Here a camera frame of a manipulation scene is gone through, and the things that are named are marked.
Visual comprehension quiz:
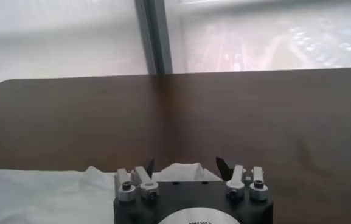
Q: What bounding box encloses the white t-shirt red print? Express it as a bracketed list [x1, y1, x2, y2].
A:
[0, 163, 221, 224]

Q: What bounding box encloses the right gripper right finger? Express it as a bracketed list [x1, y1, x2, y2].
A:
[215, 156, 269, 201]

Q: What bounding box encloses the dark vertical window mullion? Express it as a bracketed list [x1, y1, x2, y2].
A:
[134, 0, 173, 75]

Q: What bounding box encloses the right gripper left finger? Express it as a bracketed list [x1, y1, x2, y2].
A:
[114, 158, 160, 202]

